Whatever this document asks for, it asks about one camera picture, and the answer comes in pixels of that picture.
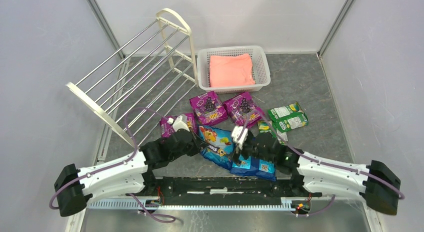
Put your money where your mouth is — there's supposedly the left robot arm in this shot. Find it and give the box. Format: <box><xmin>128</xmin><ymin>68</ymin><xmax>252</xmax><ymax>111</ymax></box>
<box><xmin>49</xmin><ymin>129</ymin><xmax>208</xmax><ymax>217</ymax></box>

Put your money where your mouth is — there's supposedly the purple candy bag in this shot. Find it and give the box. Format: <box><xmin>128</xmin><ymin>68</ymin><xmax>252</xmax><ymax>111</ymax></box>
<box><xmin>159</xmin><ymin>113</ymin><xmax>198</xmax><ymax>137</ymax></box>
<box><xmin>223</xmin><ymin>92</ymin><xmax>264</xmax><ymax>128</ymax></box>
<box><xmin>189</xmin><ymin>91</ymin><xmax>228</xmax><ymax>126</ymax></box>

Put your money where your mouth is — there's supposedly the purple candy bag right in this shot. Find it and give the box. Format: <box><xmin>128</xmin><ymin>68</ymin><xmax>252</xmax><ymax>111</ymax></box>
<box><xmin>223</xmin><ymin>92</ymin><xmax>264</xmax><ymax>128</ymax></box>

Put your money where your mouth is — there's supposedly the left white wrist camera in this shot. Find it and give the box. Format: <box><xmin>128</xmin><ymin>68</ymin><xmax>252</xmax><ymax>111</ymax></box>
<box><xmin>167</xmin><ymin>114</ymin><xmax>190</xmax><ymax>132</ymax></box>

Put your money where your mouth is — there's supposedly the purple candy bag middle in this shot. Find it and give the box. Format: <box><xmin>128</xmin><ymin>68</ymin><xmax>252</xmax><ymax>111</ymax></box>
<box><xmin>189</xmin><ymin>91</ymin><xmax>228</xmax><ymax>126</ymax></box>

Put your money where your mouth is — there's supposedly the blue candy bag with fruits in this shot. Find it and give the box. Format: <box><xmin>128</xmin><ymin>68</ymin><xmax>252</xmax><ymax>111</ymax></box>
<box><xmin>198</xmin><ymin>125</ymin><xmax>235</xmax><ymax>170</ymax></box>

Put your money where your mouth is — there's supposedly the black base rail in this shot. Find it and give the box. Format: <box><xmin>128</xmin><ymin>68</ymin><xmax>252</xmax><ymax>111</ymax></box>
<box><xmin>135</xmin><ymin>177</ymin><xmax>321</xmax><ymax>205</ymax></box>

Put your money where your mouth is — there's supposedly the pink folded cloth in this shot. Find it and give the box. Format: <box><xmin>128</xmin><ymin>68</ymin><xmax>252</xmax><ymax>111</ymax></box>
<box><xmin>209</xmin><ymin>54</ymin><xmax>256</xmax><ymax>88</ymax></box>

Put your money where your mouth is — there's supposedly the purple candy bag left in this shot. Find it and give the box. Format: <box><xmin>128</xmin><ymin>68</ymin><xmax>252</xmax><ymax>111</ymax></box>
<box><xmin>159</xmin><ymin>113</ymin><xmax>198</xmax><ymax>137</ymax></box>

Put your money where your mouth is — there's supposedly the white plastic basket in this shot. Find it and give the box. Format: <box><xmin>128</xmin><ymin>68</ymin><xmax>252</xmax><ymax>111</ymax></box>
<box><xmin>196</xmin><ymin>46</ymin><xmax>271</xmax><ymax>93</ymax></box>

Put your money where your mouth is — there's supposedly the blue candy bag back side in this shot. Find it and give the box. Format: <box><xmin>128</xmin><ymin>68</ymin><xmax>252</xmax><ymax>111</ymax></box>
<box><xmin>230</xmin><ymin>156</ymin><xmax>276</xmax><ymax>181</ymax></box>

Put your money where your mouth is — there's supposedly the cream metal shelf rack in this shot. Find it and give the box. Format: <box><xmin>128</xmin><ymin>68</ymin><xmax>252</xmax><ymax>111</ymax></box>
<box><xmin>67</xmin><ymin>8</ymin><xmax>199</xmax><ymax>145</ymax></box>

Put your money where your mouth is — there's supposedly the green candy bag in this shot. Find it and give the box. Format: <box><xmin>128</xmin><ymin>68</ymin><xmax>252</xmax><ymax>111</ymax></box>
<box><xmin>257</xmin><ymin>120</ymin><xmax>288</xmax><ymax>145</ymax></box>
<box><xmin>267</xmin><ymin>102</ymin><xmax>309</xmax><ymax>132</ymax></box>

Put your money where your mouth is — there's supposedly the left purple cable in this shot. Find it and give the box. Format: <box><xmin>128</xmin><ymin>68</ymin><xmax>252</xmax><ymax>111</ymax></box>
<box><xmin>48</xmin><ymin>107</ymin><xmax>176</xmax><ymax>223</ymax></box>

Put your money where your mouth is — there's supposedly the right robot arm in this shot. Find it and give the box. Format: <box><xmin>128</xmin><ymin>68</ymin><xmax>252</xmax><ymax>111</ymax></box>
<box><xmin>232</xmin><ymin>130</ymin><xmax>404</xmax><ymax>215</ymax></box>

